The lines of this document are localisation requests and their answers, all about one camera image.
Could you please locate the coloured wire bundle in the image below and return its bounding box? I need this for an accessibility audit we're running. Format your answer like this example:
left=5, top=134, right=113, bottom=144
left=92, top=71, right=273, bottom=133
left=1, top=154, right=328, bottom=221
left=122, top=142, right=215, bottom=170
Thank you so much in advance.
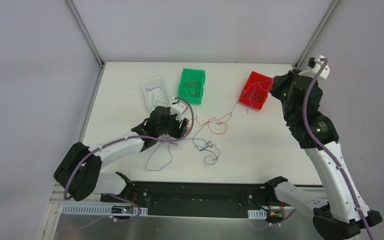
left=144, top=115, right=229, bottom=173

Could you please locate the blue wire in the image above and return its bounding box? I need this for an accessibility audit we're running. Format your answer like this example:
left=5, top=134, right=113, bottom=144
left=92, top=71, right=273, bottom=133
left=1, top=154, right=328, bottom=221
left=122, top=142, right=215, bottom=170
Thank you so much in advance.
left=144, top=86, right=168, bottom=110

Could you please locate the orange wire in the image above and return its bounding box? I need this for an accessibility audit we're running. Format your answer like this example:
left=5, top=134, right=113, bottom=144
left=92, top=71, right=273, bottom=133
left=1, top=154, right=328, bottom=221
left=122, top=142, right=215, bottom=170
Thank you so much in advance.
left=182, top=79, right=202, bottom=99

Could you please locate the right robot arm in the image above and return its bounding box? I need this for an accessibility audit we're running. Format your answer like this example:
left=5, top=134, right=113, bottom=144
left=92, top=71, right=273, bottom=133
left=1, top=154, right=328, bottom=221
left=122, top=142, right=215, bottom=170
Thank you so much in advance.
left=263, top=71, right=383, bottom=240

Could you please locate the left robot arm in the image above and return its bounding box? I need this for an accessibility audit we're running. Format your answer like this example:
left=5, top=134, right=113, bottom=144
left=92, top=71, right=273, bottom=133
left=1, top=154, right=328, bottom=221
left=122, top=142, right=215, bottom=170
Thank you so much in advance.
left=53, top=102, right=189, bottom=203

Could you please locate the red plastic bin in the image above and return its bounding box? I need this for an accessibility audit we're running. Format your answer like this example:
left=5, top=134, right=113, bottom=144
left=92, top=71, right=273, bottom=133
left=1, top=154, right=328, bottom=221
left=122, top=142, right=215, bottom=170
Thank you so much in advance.
left=238, top=71, right=273, bottom=111

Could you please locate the white plastic bin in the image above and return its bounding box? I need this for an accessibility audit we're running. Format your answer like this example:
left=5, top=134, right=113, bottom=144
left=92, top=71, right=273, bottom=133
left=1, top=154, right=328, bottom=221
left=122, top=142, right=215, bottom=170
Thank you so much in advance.
left=142, top=76, right=172, bottom=113

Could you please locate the green plastic bin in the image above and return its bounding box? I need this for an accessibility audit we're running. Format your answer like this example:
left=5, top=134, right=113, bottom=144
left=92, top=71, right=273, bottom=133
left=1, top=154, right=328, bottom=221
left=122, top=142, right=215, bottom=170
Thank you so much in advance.
left=177, top=68, right=206, bottom=105

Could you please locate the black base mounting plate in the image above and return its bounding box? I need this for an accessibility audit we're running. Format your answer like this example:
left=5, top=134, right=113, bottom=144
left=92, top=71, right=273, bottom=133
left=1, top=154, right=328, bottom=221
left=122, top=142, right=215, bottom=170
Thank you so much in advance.
left=100, top=181, right=287, bottom=219

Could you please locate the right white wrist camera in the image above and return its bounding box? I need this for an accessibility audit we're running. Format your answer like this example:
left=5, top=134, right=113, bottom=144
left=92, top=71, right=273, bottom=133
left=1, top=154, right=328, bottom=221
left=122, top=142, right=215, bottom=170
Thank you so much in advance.
left=304, top=55, right=330, bottom=81

